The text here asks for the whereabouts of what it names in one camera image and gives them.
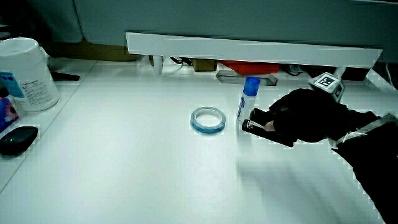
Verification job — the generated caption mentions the person's right hand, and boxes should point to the person's right hand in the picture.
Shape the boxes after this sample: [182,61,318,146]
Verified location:
[264,72,381,144]

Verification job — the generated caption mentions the black stapler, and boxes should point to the black stapler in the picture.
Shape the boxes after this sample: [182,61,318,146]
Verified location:
[241,107,295,148]

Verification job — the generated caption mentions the person's right forearm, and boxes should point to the person's right forearm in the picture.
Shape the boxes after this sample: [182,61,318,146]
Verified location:
[331,113,398,224]

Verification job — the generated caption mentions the blue capped glue stick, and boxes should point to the blue capped glue stick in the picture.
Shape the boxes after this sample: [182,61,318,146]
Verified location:
[236,76,261,123]

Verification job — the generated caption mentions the red box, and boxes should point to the red box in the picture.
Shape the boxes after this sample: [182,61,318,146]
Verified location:
[218,60,281,76]

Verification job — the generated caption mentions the white desk shelf riser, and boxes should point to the white desk shelf riser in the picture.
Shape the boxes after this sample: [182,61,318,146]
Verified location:
[125,31,384,78]

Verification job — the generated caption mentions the silver metal tray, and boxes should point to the silver metal tray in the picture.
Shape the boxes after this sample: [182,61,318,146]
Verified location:
[215,70,279,86]

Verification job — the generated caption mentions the blue tape roll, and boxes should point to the blue tape roll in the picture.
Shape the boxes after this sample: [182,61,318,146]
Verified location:
[189,106,227,135]

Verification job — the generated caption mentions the small brown cardboard box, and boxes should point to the small brown cardboard box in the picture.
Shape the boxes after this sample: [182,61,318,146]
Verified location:
[191,58,218,73]

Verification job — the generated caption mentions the large grey padded panel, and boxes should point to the large grey padded panel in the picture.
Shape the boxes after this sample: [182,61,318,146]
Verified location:
[73,0,398,63]

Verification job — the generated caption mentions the large brown cardboard box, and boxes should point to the large brown cardboard box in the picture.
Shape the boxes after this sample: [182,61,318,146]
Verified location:
[42,39,144,62]

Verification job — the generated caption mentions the small grey padded panel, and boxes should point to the small grey padded panel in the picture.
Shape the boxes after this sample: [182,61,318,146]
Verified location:
[25,0,84,44]

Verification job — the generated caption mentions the white wipes canister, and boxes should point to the white wipes canister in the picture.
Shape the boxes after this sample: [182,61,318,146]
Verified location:
[0,37,60,113]

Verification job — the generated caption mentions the black computer mouse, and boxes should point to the black computer mouse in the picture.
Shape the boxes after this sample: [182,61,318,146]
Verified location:
[0,125,39,156]

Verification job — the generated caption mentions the flower print tissue pack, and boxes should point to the flower print tissue pack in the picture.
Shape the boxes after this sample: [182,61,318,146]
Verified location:
[0,96,20,133]

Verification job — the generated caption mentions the white cable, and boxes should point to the white cable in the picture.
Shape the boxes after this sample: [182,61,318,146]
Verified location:
[384,61,394,85]

